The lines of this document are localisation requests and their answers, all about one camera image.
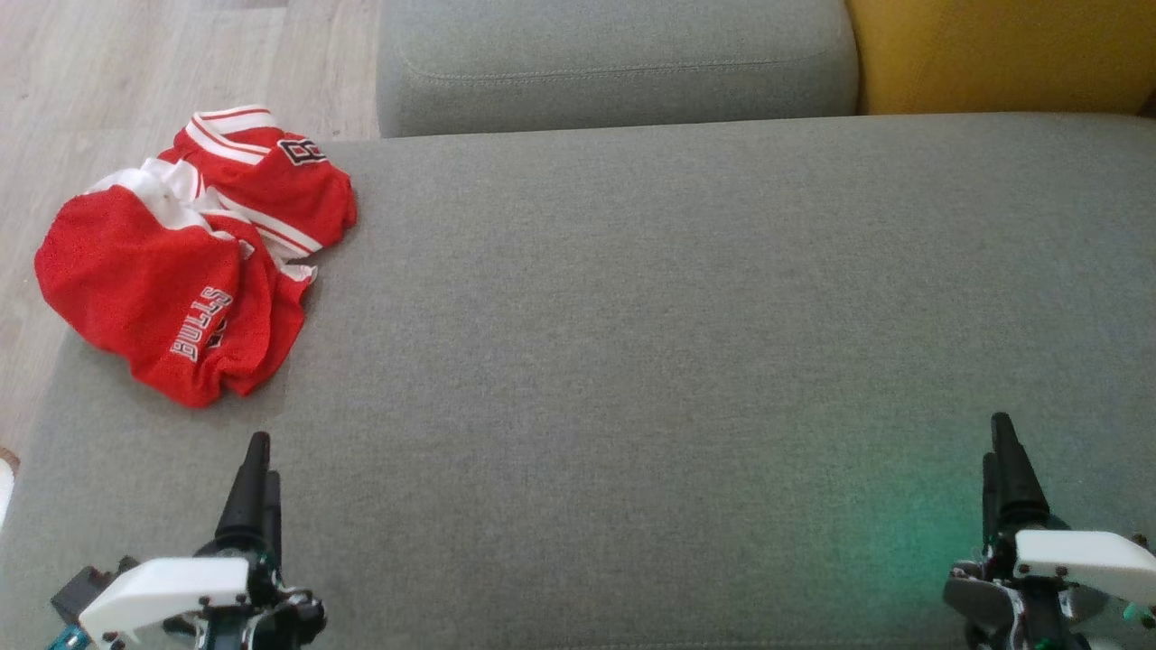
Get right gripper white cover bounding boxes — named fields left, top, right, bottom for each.
left=982, top=413, right=1156, bottom=650

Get wide yellow sofa back cushion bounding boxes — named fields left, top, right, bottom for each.
left=846, top=0, right=1156, bottom=116

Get small grey sofa seat cushion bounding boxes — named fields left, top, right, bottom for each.
left=376, top=0, right=861, bottom=138

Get red shorts white side stripe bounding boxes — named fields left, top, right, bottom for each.
left=34, top=158, right=315, bottom=409

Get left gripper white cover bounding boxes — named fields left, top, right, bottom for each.
left=79, top=432, right=327, bottom=650

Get large grey sofa seat cushion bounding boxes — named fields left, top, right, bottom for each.
left=0, top=113, right=1156, bottom=650

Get small white brown object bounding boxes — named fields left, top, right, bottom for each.
left=0, top=449, right=19, bottom=530

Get red Bulls jersey white sleeves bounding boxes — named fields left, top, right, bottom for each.
left=158, top=106, right=359, bottom=281

